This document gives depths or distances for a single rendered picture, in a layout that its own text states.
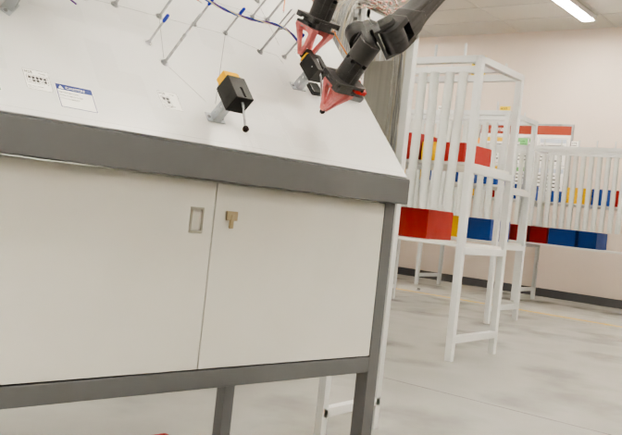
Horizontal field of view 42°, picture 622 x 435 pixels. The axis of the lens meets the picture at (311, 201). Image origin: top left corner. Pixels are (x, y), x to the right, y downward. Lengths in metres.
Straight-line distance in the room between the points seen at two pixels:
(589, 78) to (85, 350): 9.21
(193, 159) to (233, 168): 0.10
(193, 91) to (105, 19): 0.23
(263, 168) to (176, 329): 0.38
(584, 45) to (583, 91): 0.56
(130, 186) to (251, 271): 0.36
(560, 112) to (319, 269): 8.63
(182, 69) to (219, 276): 0.45
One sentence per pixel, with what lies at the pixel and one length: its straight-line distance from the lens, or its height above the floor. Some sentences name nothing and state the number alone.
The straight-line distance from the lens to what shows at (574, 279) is 10.19.
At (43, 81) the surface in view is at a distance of 1.52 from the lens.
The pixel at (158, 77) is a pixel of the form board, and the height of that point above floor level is 1.00.
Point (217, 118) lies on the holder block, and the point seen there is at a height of 0.93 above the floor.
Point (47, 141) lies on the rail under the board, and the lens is 1.45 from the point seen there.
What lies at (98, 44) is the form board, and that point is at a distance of 1.68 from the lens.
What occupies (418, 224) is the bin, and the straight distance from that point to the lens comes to 4.95.
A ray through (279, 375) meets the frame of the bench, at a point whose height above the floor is 0.37.
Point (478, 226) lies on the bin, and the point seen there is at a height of 0.77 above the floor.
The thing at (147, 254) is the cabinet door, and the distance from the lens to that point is 1.62.
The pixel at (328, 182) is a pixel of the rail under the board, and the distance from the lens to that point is 1.86.
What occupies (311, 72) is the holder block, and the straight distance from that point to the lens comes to 1.97.
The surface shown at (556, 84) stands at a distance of 10.51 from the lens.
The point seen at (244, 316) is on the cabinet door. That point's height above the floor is 0.51.
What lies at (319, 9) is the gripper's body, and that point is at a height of 1.24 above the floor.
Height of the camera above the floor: 0.76
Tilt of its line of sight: 1 degrees up
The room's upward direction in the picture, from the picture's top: 6 degrees clockwise
